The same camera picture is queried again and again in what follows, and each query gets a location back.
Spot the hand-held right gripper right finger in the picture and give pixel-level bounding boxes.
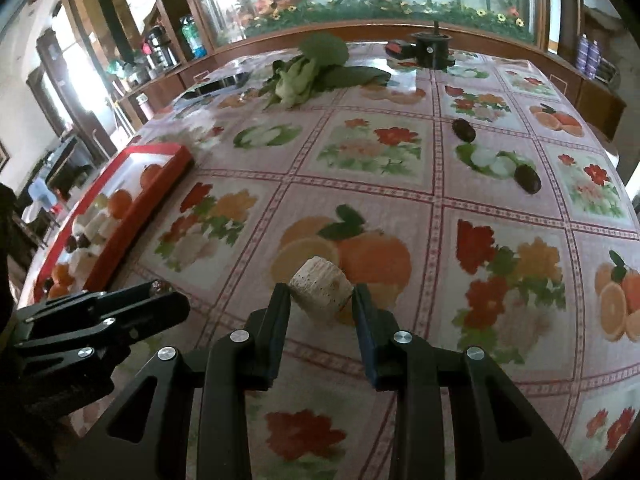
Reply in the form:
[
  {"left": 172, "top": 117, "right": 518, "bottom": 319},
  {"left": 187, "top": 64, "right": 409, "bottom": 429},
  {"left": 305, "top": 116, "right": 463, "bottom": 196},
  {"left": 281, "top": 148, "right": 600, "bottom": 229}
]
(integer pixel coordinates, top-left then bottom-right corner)
[{"left": 351, "top": 284, "right": 583, "bottom": 480}]

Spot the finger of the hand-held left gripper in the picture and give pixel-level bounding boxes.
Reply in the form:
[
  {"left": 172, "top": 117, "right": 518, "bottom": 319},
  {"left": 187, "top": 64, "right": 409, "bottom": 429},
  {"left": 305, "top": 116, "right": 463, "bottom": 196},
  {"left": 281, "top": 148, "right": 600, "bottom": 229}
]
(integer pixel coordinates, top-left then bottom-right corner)
[
  {"left": 14, "top": 290, "right": 192, "bottom": 367},
  {"left": 15, "top": 281, "right": 174, "bottom": 332}
]

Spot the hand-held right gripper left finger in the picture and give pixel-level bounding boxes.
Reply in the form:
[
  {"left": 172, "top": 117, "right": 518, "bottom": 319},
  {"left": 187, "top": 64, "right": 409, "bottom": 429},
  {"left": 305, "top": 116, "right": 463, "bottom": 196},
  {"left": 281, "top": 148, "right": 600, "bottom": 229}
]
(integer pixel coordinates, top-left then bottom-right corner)
[{"left": 55, "top": 282, "right": 292, "bottom": 480}]

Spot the beige cylindrical chunk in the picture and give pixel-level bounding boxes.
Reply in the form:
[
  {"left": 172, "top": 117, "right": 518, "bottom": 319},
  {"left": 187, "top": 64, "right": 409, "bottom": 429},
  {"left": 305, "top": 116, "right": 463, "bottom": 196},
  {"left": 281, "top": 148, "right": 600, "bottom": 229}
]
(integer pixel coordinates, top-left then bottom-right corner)
[{"left": 289, "top": 256, "right": 355, "bottom": 323}]

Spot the red tray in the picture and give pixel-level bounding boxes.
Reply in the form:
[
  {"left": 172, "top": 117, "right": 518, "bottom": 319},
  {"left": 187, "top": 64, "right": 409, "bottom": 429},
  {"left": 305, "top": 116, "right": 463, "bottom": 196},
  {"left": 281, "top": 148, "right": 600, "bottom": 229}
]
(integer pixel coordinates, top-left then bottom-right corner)
[{"left": 20, "top": 142, "right": 195, "bottom": 306}]

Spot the white chunk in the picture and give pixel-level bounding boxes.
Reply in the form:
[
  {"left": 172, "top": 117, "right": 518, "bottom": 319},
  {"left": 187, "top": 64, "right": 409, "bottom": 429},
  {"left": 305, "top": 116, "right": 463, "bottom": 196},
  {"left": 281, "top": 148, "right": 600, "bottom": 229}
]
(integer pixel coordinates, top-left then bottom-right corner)
[
  {"left": 82, "top": 212, "right": 108, "bottom": 238},
  {"left": 70, "top": 250, "right": 98, "bottom": 278}
]

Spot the blue plastic stool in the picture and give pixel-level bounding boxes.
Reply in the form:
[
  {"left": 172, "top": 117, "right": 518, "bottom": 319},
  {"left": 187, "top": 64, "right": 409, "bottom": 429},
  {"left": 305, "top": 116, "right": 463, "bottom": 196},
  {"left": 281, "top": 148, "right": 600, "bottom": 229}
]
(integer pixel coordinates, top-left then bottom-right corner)
[{"left": 27, "top": 177, "right": 56, "bottom": 211}]

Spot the black flat tray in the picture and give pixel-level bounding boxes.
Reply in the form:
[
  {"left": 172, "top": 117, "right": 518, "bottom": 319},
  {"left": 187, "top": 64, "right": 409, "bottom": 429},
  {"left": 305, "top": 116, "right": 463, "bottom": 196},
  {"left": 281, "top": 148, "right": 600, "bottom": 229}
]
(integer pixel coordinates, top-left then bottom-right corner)
[{"left": 185, "top": 72, "right": 251, "bottom": 98}]

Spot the green bok choy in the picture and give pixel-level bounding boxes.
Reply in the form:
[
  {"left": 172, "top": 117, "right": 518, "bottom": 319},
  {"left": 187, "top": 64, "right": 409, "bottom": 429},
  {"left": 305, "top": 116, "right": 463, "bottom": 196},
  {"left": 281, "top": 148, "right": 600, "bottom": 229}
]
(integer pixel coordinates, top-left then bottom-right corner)
[{"left": 260, "top": 32, "right": 393, "bottom": 108}]

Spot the black thermos jug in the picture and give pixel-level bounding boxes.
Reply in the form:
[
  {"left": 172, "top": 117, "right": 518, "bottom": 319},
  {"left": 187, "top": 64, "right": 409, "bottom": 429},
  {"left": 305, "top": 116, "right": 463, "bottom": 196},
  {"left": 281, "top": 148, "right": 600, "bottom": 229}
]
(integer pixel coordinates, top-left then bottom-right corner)
[{"left": 142, "top": 25, "right": 181, "bottom": 71}]

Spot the red and black battery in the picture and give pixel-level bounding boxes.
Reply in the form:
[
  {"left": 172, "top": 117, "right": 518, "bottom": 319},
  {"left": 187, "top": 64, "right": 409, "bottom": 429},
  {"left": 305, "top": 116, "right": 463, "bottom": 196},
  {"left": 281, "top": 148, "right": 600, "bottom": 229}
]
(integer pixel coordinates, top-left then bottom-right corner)
[{"left": 385, "top": 39, "right": 418, "bottom": 60}]

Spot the green plastic bottle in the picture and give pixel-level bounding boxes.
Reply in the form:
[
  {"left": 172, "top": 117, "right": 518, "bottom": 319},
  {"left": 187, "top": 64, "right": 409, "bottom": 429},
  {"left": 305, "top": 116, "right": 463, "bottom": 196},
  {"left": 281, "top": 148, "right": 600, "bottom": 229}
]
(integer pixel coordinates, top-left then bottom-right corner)
[{"left": 180, "top": 14, "right": 208, "bottom": 58}]

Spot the black clamp device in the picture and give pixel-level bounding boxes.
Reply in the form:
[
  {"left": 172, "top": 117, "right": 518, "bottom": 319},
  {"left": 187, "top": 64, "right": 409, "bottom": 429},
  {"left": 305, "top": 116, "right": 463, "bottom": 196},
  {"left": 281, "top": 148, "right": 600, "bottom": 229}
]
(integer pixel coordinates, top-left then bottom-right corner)
[{"left": 411, "top": 22, "right": 453, "bottom": 68}]

